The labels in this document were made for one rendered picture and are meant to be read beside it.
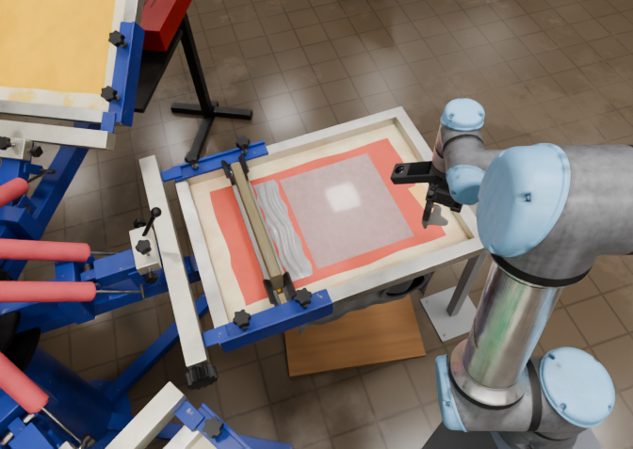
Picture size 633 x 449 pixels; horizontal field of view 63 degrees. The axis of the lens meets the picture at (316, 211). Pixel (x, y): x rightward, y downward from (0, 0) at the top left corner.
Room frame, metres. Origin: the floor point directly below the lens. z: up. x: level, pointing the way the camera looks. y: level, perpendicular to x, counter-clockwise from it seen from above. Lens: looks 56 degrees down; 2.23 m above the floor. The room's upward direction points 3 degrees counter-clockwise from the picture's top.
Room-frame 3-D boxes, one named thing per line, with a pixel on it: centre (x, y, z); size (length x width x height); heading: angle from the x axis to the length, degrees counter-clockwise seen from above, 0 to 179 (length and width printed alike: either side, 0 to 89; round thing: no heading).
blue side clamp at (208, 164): (1.06, 0.29, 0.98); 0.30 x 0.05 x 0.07; 108
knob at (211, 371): (0.39, 0.30, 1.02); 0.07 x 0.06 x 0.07; 108
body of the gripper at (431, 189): (0.67, -0.29, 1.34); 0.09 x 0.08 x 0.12; 67
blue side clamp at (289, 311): (0.53, 0.12, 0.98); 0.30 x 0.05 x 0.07; 108
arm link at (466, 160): (0.57, -0.29, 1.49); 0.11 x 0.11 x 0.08; 86
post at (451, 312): (0.92, -0.60, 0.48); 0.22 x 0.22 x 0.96; 18
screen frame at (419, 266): (0.86, -0.02, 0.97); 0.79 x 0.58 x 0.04; 108
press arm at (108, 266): (0.69, 0.51, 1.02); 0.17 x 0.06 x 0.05; 108
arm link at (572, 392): (0.21, -0.38, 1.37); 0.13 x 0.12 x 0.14; 86
